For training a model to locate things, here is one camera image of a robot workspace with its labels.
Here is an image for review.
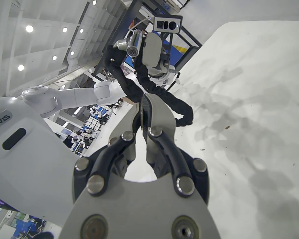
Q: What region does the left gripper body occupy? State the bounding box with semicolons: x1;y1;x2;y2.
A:
149;61;181;86

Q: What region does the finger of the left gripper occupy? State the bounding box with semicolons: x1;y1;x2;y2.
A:
141;32;171;70

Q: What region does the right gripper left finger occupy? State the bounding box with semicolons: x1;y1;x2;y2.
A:
73;101;142;203

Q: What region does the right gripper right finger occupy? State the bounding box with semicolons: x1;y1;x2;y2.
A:
141;94;211;205

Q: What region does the silver lock with black chain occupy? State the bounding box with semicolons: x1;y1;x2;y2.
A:
103;29;194;127

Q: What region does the robot body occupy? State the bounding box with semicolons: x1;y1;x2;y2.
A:
0;97;90;228

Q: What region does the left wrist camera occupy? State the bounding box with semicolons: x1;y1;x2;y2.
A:
153;15;184;51

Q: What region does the thin white cable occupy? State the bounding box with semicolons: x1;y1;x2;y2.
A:
128;18;150;34

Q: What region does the black metal frame rack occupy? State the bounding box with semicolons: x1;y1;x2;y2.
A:
92;0;203;84

